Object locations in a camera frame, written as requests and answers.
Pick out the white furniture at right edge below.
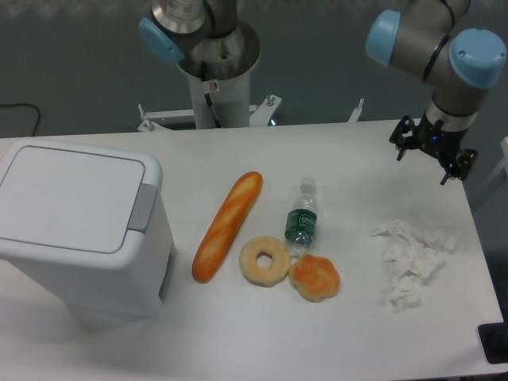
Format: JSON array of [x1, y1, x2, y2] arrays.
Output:
[[470, 137, 507, 213]]

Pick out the crumpled white tissue paper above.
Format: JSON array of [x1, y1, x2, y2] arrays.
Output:
[[371, 219, 458, 314]]

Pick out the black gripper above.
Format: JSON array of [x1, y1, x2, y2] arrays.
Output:
[[389, 111, 478, 185]]

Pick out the black cable on floor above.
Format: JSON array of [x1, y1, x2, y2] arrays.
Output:
[[0, 103, 41, 137]]

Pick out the green label plastic bottle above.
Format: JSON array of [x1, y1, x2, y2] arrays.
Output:
[[284, 177, 318, 258]]

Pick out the pale ring donut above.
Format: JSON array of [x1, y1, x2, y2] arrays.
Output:
[[239, 236, 291, 287]]

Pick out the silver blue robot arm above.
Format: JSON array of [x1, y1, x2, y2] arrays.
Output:
[[138, 1, 507, 180]]

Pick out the golden knotted bread roll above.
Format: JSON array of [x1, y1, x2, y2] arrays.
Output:
[[288, 254, 341, 302]]

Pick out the white push-lid trash can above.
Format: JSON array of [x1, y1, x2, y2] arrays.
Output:
[[1, 137, 175, 317]]

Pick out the orange baguette bread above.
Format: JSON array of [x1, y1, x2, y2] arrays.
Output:
[[191, 171, 263, 283]]

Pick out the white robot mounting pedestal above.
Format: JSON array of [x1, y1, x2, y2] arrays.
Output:
[[137, 19, 366, 133]]

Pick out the black device at table edge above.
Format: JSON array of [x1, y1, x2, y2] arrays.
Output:
[[478, 322, 507, 364]]

